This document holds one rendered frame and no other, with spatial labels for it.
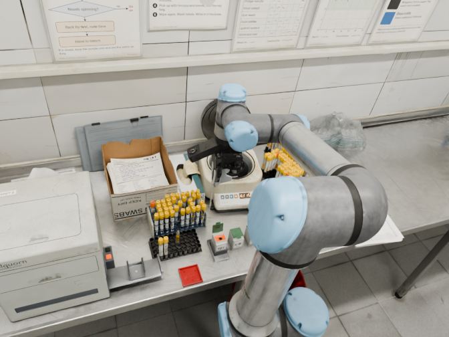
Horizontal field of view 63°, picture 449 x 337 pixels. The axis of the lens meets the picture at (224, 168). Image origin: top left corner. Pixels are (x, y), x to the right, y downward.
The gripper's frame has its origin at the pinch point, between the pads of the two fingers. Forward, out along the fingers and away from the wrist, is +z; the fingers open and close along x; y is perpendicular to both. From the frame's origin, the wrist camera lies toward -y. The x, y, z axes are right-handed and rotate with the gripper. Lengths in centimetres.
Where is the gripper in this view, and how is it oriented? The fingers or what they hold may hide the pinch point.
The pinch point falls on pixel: (213, 182)
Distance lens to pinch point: 119.8
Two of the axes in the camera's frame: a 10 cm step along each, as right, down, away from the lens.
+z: -1.1, 7.3, 6.8
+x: -1.9, -6.8, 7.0
